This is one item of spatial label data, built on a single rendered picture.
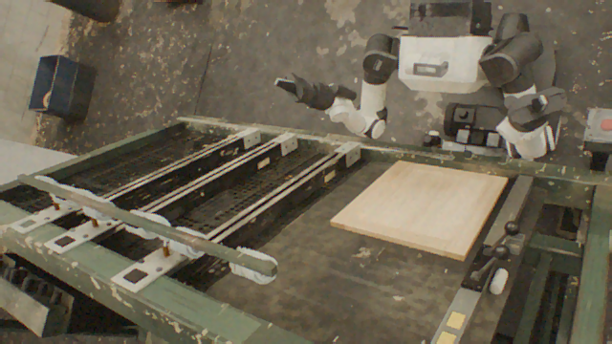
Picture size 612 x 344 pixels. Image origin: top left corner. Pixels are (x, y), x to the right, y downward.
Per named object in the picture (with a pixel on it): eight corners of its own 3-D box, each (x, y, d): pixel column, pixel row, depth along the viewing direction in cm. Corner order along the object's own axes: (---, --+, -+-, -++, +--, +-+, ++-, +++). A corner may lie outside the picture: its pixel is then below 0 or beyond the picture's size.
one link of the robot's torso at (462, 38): (422, 5, 168) (382, -4, 139) (518, 2, 149) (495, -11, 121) (416, 83, 176) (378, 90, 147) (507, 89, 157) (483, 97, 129)
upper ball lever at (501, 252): (481, 280, 110) (514, 248, 101) (477, 290, 107) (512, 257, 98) (469, 270, 111) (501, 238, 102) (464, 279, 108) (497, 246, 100)
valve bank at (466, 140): (549, 141, 187) (546, 127, 167) (542, 174, 186) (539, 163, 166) (435, 129, 214) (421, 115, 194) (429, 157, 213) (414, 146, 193)
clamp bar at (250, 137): (264, 141, 228) (258, 96, 218) (33, 260, 140) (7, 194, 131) (249, 139, 233) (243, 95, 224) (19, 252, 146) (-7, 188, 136)
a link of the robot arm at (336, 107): (307, 92, 149) (330, 100, 156) (314, 118, 145) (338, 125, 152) (330, 73, 142) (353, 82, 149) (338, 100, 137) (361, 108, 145)
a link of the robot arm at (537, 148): (508, 148, 128) (516, 168, 143) (546, 140, 123) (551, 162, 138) (502, 116, 131) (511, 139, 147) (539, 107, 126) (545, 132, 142)
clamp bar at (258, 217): (364, 159, 197) (362, 106, 187) (144, 325, 109) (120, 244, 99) (344, 155, 202) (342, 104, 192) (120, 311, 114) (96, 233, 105)
